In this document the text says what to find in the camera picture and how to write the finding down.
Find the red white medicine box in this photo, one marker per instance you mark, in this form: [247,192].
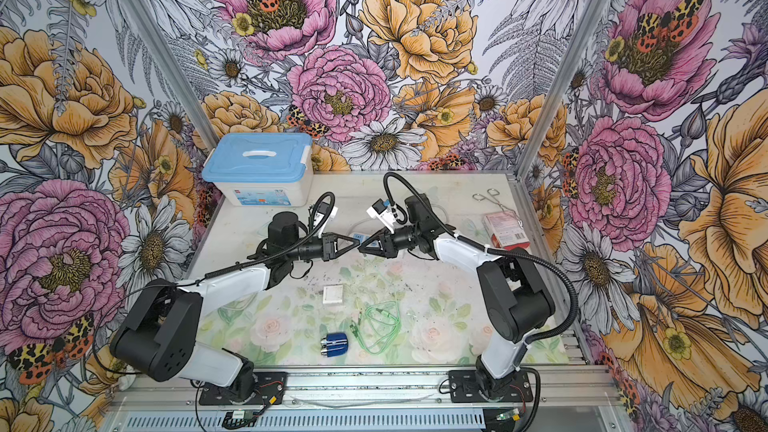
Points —
[505,230]

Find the white usb charger adapter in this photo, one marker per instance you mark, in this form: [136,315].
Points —
[333,294]

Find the blue lid storage box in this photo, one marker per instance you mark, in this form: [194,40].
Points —
[262,169]

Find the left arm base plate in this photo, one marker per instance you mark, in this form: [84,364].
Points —
[258,389]

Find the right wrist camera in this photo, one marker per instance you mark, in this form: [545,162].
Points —
[385,213]

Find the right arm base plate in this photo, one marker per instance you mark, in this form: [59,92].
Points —
[474,386]

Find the aluminium front rail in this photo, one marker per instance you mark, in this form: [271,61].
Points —
[371,398]

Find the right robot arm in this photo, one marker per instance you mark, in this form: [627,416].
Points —
[516,298]

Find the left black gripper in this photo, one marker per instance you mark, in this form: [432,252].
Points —
[329,242]

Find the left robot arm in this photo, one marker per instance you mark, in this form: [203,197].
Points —
[158,338]

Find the metal surgical scissors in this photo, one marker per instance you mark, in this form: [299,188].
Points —
[491,195]

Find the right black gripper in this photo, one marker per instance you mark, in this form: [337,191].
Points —
[388,241]

